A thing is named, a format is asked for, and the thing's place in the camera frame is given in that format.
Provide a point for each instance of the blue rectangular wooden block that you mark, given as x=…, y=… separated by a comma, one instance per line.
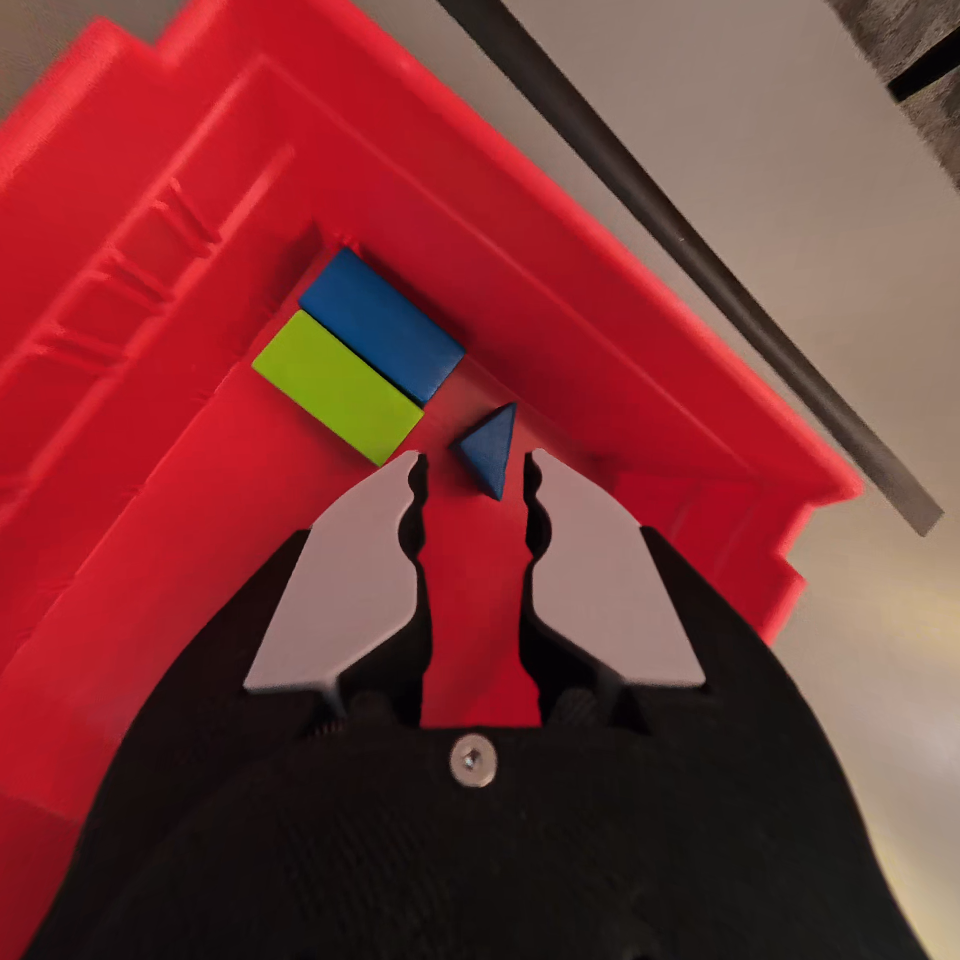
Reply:
x=382, y=322

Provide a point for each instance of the green wooden block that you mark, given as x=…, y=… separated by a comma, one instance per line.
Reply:
x=337, y=382

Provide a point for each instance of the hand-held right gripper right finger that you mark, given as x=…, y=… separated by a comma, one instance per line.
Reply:
x=607, y=592

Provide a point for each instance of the black metal leg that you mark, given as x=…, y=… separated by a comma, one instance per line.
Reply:
x=926, y=75

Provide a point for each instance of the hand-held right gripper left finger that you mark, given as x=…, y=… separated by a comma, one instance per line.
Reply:
x=345, y=592

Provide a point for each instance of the red plastic bin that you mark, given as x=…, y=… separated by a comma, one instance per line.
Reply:
x=150, y=525

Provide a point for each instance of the small blue triangle block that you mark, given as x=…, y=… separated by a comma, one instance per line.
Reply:
x=491, y=454

